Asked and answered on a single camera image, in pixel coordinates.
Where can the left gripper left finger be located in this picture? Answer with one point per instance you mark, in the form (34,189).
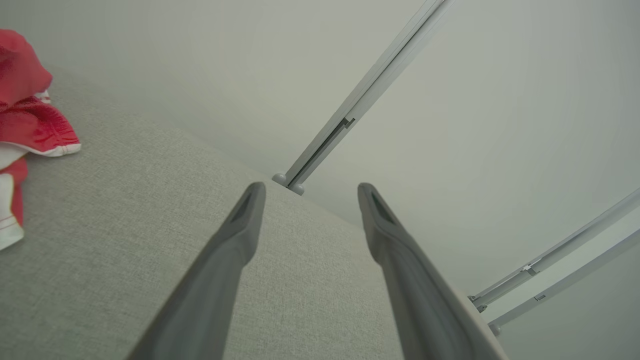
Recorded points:
(210,280)

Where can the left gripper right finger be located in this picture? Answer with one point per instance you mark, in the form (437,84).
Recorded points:
(420,300)

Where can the grey metal frame rail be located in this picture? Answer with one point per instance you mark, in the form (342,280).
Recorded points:
(575,277)
(565,247)

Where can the grey partition frame post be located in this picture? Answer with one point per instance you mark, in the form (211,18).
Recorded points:
(370,87)

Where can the red white sports shirt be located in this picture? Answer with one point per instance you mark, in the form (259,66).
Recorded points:
(30,125)

